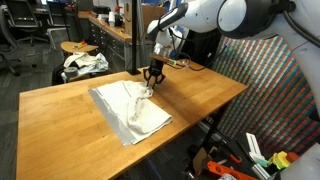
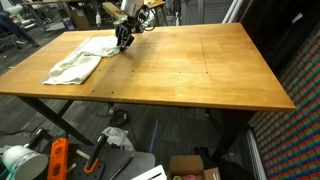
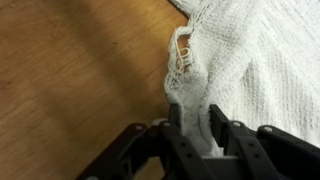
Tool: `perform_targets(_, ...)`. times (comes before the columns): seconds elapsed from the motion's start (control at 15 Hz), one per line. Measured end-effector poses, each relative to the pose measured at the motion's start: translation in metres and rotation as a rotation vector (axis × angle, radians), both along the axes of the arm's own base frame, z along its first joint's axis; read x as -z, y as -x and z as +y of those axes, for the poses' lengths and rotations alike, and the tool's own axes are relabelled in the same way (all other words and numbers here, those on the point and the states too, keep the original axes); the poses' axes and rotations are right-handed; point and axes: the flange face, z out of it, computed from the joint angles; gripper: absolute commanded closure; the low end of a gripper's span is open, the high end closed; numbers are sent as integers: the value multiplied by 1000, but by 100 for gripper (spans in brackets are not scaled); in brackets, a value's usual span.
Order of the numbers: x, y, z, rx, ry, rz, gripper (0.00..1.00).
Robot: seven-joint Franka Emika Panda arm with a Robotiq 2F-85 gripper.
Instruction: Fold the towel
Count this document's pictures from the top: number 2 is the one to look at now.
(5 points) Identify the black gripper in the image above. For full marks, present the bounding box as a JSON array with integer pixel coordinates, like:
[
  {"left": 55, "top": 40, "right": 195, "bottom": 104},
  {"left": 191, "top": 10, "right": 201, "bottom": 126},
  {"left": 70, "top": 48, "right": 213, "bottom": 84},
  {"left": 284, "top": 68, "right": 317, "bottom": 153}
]
[{"left": 114, "top": 16, "right": 138, "bottom": 52}]

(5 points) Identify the white woven towel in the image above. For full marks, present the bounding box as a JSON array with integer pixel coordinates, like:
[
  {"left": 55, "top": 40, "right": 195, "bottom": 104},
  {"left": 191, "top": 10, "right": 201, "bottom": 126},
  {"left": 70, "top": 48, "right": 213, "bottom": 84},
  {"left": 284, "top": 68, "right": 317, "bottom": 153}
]
[{"left": 42, "top": 34, "right": 123, "bottom": 85}]

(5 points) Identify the white cloth pile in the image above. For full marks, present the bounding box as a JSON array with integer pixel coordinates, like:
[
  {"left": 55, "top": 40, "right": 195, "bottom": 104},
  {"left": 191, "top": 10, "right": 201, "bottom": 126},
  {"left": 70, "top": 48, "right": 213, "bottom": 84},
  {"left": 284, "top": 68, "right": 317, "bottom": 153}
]
[{"left": 143, "top": 8, "right": 158, "bottom": 30}]

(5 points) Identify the round wooden side table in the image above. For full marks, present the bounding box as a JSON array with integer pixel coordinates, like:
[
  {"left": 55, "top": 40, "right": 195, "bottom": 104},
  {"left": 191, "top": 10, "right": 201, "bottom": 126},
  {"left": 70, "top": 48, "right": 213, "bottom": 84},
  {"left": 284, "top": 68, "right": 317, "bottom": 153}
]
[{"left": 143, "top": 0, "right": 167, "bottom": 10}]

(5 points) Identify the brown cardboard box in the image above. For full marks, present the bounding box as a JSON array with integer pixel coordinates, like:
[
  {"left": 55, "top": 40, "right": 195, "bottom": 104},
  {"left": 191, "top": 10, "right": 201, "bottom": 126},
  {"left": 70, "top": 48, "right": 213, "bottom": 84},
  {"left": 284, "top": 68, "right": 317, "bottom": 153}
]
[{"left": 68, "top": 8, "right": 92, "bottom": 30}]

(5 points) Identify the grey pegboard panel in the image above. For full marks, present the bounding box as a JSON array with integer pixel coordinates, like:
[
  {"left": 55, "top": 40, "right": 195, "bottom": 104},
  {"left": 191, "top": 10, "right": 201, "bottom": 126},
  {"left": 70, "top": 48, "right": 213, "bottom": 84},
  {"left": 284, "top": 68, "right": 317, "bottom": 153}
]
[{"left": 179, "top": 0, "right": 234, "bottom": 25}]

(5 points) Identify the white plastic bag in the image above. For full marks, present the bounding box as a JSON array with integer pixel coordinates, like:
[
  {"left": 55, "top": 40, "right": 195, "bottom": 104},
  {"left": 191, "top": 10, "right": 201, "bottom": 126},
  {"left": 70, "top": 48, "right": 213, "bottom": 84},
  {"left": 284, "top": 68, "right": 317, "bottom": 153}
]
[{"left": 101, "top": 126, "right": 136, "bottom": 152}]

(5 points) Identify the black table leg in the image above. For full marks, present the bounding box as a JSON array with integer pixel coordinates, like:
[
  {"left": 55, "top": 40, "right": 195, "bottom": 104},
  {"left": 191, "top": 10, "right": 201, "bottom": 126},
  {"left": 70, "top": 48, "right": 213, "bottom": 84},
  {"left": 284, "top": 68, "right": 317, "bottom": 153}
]
[
  {"left": 204, "top": 108, "right": 255, "bottom": 162},
  {"left": 18, "top": 96, "right": 94, "bottom": 146}
]

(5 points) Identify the white pole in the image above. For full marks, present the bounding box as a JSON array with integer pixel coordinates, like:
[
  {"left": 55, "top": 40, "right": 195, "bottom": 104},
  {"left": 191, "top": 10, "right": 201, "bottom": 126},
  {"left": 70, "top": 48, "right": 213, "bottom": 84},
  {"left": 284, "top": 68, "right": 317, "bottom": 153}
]
[
  {"left": 229, "top": 0, "right": 248, "bottom": 24},
  {"left": 221, "top": 0, "right": 240, "bottom": 24}
]

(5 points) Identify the dark grey work board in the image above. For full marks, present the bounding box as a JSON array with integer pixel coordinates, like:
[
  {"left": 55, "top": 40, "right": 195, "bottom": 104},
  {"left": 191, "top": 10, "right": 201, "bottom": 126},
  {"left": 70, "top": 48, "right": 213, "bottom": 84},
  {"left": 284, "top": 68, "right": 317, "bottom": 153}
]
[{"left": 0, "top": 134, "right": 156, "bottom": 180}]

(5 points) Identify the black pen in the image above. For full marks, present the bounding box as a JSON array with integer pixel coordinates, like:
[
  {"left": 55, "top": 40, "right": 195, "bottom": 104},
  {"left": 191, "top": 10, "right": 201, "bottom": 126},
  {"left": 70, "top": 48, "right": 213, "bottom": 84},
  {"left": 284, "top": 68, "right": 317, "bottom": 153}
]
[{"left": 108, "top": 153, "right": 136, "bottom": 180}]

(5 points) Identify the white paper sheet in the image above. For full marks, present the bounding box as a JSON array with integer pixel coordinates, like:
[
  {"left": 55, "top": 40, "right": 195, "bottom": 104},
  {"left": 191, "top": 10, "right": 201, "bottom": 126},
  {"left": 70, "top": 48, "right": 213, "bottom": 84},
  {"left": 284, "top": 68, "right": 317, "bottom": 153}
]
[{"left": 131, "top": 164, "right": 168, "bottom": 180}]

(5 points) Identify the orange spirit level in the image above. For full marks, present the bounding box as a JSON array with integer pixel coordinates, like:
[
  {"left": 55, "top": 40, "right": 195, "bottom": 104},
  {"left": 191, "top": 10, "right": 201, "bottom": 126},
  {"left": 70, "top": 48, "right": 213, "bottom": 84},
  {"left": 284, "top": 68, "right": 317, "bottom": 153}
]
[{"left": 46, "top": 137, "right": 70, "bottom": 180}]

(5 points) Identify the small open cardboard box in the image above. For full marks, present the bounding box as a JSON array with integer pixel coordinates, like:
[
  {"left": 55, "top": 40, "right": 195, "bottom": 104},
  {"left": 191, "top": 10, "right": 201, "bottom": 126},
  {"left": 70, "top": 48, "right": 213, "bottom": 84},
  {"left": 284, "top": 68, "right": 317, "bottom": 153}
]
[{"left": 166, "top": 154, "right": 222, "bottom": 180}]

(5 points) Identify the black hanging cloth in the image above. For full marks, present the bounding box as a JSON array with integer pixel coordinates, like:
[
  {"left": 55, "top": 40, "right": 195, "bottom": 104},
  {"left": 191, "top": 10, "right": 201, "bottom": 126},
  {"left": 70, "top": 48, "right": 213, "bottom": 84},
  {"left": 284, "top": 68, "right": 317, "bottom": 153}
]
[{"left": 239, "top": 0, "right": 320, "bottom": 78}]

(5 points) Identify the white plastic bucket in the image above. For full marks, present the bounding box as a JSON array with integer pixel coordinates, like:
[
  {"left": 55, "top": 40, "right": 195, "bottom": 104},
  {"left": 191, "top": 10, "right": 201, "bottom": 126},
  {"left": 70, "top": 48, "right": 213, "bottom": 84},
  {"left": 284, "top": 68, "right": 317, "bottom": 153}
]
[{"left": 1, "top": 144, "right": 50, "bottom": 180}]

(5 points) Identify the black floor bag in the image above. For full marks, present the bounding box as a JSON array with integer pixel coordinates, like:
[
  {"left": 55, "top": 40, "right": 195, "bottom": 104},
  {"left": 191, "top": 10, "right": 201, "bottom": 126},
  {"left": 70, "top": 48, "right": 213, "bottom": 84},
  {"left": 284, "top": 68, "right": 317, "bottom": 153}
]
[{"left": 194, "top": 146, "right": 255, "bottom": 180}]

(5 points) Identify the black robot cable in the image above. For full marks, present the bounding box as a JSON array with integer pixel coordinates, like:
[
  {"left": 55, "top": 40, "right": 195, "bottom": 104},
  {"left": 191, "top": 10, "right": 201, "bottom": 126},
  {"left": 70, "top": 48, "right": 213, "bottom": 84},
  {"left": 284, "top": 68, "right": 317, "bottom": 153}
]
[{"left": 133, "top": 4, "right": 158, "bottom": 33}]

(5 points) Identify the black cable coil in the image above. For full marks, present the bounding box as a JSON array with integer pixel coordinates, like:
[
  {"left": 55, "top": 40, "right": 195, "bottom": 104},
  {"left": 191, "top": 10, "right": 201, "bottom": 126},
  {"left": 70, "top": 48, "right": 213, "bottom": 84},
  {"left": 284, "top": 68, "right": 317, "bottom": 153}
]
[{"left": 109, "top": 108, "right": 130, "bottom": 128}]

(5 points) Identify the orange handled bar clamp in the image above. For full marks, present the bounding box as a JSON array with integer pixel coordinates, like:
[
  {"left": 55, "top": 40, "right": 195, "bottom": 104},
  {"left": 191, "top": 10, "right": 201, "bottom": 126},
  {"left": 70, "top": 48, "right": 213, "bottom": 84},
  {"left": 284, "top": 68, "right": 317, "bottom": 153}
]
[{"left": 83, "top": 133, "right": 110, "bottom": 175}]

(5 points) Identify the black handled clamp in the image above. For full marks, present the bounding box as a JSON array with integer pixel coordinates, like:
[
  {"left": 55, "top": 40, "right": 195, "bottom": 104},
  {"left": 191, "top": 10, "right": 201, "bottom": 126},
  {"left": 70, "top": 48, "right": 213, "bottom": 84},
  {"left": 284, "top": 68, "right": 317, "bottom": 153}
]
[{"left": 26, "top": 127, "right": 50, "bottom": 151}]

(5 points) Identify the aluminium rail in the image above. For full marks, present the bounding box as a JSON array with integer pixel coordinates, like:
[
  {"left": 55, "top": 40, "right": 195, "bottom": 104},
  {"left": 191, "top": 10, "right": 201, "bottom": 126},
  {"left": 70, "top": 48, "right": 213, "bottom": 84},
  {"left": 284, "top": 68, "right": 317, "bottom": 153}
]
[{"left": 245, "top": 128, "right": 268, "bottom": 180}]

